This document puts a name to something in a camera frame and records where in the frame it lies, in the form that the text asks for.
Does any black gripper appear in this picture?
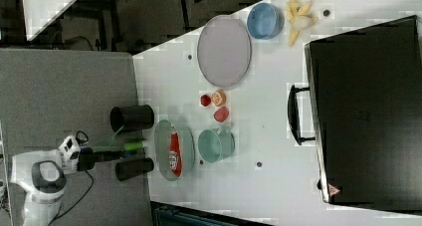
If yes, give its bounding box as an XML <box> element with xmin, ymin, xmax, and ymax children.
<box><xmin>78</xmin><ymin>147</ymin><xmax>137</xmax><ymax>171</ymax></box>

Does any red felt ketchup bottle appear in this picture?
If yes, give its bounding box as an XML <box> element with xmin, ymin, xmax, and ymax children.
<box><xmin>168</xmin><ymin>127</ymin><xmax>182</xmax><ymax>177</ymax></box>

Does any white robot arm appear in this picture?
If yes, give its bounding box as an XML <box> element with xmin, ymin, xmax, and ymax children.
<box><xmin>10</xmin><ymin>135</ymin><xmax>132</xmax><ymax>226</ymax></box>

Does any pale green strainer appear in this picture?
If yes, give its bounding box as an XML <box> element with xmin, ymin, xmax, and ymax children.
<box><xmin>90</xmin><ymin>118</ymin><xmax>196</xmax><ymax>182</ymax></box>

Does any lower black cylinder cup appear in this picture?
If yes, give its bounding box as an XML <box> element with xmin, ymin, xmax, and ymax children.
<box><xmin>115</xmin><ymin>158</ymin><xmax>154</xmax><ymax>181</ymax></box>

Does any black cylinder cup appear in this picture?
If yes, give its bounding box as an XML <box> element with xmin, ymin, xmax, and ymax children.
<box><xmin>109</xmin><ymin>105</ymin><xmax>154</xmax><ymax>132</ymax></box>
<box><xmin>115</xmin><ymin>158</ymin><xmax>154</xmax><ymax>181</ymax></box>

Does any upper black cylinder cup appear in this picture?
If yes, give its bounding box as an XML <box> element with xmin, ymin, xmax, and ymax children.
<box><xmin>109</xmin><ymin>105</ymin><xmax>154</xmax><ymax>132</ymax></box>

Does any teal green mug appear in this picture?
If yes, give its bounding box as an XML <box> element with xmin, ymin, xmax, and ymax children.
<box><xmin>198</xmin><ymin>126</ymin><xmax>235</xmax><ymax>163</ymax></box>

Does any dark red felt strawberry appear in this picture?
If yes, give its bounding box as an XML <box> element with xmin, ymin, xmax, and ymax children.
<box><xmin>200</xmin><ymin>95</ymin><xmax>211</xmax><ymax>107</ymax></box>

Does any pink felt strawberry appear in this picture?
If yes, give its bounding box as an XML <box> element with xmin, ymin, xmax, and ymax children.
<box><xmin>214</xmin><ymin>107</ymin><xmax>229</xmax><ymax>122</ymax></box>

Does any felt orange slice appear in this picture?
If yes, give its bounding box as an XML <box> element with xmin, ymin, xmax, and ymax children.
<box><xmin>211</xmin><ymin>90</ymin><xmax>226</xmax><ymax>107</ymax></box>

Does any grey oval plate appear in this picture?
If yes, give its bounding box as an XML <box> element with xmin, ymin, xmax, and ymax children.
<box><xmin>197</xmin><ymin>15</ymin><xmax>252</xmax><ymax>89</ymax></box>

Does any blue bowl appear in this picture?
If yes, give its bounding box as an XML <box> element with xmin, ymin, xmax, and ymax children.
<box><xmin>247</xmin><ymin>3</ymin><xmax>284</xmax><ymax>40</ymax></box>

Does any peeled toy banana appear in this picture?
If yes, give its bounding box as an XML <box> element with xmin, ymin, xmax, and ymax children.
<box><xmin>286</xmin><ymin>0</ymin><xmax>318</xmax><ymax>47</ymax></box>

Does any black toaster oven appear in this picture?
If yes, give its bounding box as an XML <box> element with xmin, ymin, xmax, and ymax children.
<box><xmin>305</xmin><ymin>16</ymin><xmax>422</xmax><ymax>214</ymax></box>

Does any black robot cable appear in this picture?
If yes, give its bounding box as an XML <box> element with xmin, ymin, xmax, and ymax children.
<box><xmin>48</xmin><ymin>129</ymin><xmax>95</xmax><ymax>226</ymax></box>

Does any black oven door handle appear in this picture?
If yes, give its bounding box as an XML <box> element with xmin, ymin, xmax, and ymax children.
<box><xmin>288</xmin><ymin>85</ymin><xmax>316</xmax><ymax>145</ymax></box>

